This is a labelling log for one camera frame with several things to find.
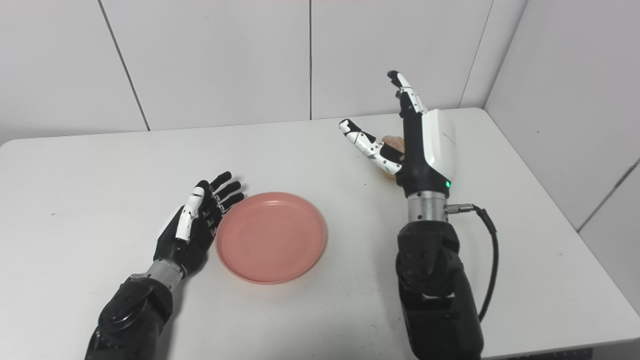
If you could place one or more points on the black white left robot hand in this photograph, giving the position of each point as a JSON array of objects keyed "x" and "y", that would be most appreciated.
[{"x": 192, "y": 245}]

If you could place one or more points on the pink round plate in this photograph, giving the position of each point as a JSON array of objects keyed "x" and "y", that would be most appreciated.
[{"x": 272, "y": 237}]

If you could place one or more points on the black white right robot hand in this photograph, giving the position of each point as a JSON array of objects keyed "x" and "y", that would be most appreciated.
[{"x": 425, "y": 165}]

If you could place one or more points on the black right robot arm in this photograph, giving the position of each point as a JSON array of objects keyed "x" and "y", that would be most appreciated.
[{"x": 435, "y": 290}]

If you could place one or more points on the crusty bread roll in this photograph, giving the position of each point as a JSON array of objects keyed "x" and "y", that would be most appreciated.
[{"x": 394, "y": 142}]

